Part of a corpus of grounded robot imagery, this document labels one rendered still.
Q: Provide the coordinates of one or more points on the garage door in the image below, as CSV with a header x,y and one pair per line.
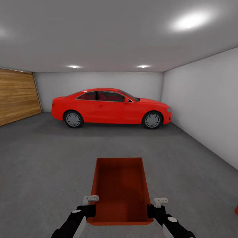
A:
x,y
18,96

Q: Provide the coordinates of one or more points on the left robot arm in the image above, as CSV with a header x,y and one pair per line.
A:
x,y
76,221

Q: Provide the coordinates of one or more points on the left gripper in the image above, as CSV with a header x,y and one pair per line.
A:
x,y
91,210

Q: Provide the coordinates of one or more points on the car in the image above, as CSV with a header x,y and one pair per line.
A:
x,y
109,105

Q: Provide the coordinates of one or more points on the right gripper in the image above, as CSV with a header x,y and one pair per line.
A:
x,y
153,212

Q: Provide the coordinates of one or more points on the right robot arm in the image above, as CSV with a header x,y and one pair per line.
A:
x,y
170,225

